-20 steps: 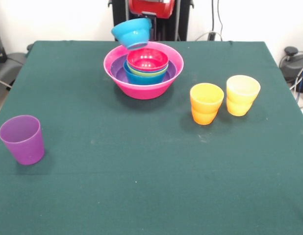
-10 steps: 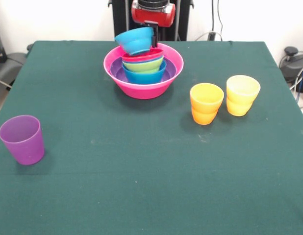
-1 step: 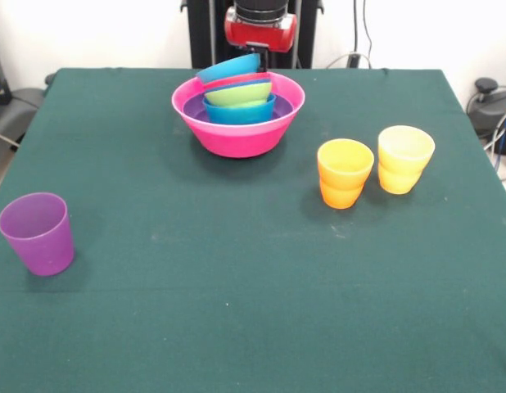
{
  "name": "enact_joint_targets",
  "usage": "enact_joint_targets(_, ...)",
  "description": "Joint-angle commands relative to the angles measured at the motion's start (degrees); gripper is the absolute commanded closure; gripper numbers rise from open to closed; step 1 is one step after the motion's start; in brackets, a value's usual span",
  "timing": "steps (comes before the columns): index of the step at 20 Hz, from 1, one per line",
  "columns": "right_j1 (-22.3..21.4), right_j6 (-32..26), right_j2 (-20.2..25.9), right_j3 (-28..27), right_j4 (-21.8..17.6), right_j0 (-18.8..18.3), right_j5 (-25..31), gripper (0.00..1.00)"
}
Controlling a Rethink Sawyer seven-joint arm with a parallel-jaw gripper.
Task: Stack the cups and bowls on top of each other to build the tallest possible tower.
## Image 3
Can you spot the purple cup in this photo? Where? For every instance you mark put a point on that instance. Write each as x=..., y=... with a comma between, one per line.
x=38, y=241

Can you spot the black power plug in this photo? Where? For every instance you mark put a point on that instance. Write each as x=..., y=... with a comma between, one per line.
x=353, y=60

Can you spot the small red-pink bowl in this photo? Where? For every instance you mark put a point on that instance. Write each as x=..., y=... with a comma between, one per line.
x=236, y=79

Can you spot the yellow cup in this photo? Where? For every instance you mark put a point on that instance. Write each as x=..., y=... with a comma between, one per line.
x=406, y=149

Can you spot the blue ringed flat-bottom bowl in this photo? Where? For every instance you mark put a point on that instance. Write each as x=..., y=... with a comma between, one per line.
x=236, y=114

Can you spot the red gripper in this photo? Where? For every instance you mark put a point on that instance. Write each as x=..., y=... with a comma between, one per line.
x=261, y=34

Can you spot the green bowl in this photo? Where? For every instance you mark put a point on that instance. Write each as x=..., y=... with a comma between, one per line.
x=236, y=96

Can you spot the purple bowl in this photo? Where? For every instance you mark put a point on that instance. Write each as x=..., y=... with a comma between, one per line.
x=191, y=110

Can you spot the dark green tablecloth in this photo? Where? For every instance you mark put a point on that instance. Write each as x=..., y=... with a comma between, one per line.
x=277, y=307

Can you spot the cyan bowl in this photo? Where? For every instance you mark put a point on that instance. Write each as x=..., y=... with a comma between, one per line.
x=228, y=67

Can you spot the large pink bowl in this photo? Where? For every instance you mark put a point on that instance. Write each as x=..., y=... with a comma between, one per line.
x=240, y=141

